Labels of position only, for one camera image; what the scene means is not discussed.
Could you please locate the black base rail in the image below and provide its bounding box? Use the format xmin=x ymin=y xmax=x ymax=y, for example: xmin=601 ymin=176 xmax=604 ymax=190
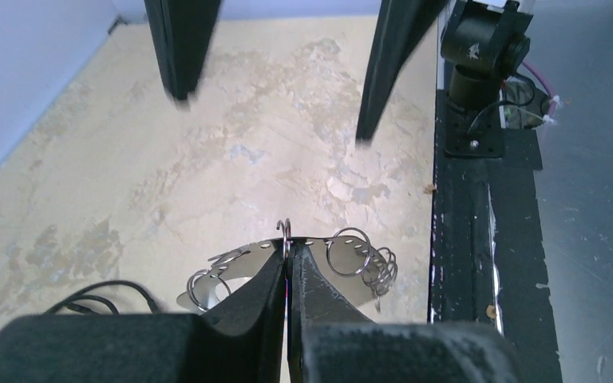
xmin=427 ymin=91 xmax=562 ymax=382

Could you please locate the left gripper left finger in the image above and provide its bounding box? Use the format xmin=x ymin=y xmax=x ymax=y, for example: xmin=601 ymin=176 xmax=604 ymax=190
xmin=0 ymin=253 xmax=286 ymax=382

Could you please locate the black coiled cable left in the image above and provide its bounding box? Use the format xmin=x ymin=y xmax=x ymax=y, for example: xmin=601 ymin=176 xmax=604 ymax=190
xmin=44 ymin=280 xmax=162 ymax=317

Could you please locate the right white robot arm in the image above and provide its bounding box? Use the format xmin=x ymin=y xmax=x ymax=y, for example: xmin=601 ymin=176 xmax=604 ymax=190
xmin=145 ymin=1 xmax=532 ymax=143

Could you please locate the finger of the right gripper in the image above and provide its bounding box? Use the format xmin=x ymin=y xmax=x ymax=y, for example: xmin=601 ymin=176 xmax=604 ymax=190
xmin=144 ymin=0 xmax=222 ymax=102
xmin=355 ymin=0 xmax=447 ymax=143

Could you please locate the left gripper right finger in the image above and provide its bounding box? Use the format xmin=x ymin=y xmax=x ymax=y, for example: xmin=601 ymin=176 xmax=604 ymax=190
xmin=287 ymin=244 xmax=524 ymax=382

